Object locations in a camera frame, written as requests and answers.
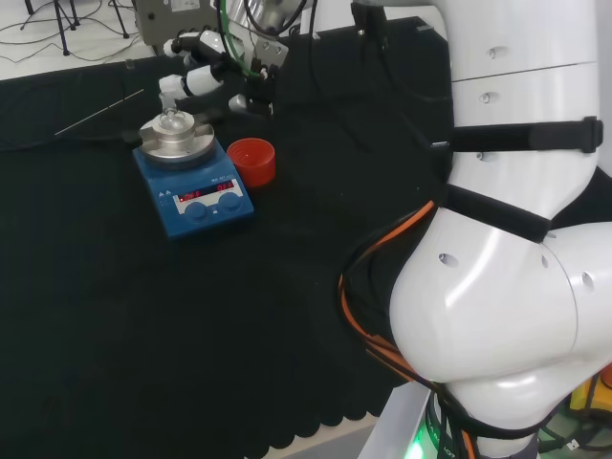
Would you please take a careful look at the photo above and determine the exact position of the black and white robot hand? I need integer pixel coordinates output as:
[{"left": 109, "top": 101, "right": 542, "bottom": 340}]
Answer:
[{"left": 159, "top": 28, "right": 291, "bottom": 119}]

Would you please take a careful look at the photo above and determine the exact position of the heater with blue base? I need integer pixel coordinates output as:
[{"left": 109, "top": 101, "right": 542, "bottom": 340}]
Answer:
[{"left": 121, "top": 112, "right": 256, "bottom": 239}]

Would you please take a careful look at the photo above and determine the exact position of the clear round-bottom glass flask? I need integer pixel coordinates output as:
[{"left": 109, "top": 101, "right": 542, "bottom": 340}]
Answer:
[{"left": 160, "top": 93, "right": 191, "bottom": 136}]

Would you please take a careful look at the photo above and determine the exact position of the grey metal control box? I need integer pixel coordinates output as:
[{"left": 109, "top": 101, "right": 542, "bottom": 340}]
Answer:
[{"left": 133, "top": 0, "right": 231, "bottom": 48}]

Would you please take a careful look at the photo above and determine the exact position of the red ribbed funnel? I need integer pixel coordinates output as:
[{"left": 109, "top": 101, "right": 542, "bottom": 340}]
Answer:
[{"left": 226, "top": 138, "right": 277, "bottom": 188}]

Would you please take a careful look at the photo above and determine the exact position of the thin glass rod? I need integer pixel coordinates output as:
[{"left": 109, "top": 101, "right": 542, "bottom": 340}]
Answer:
[{"left": 54, "top": 88, "right": 145, "bottom": 137}]

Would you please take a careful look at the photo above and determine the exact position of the black bench cloth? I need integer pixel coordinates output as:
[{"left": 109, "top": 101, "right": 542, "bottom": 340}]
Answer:
[{"left": 0, "top": 16, "right": 612, "bottom": 453}]

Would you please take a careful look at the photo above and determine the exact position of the yellow stop button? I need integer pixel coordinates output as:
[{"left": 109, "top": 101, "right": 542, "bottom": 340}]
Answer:
[{"left": 567, "top": 361, "right": 612, "bottom": 418}]

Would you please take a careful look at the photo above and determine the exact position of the green robot cable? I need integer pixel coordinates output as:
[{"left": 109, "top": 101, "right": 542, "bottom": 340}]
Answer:
[{"left": 217, "top": 0, "right": 270, "bottom": 81}]

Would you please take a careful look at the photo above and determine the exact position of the black camera tripod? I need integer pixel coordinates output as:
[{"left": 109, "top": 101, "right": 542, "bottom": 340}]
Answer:
[{"left": 18, "top": 0, "right": 83, "bottom": 56}]

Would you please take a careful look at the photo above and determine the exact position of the orange robot cable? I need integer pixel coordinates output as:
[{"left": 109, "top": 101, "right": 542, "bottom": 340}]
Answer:
[{"left": 337, "top": 200, "right": 477, "bottom": 459}]

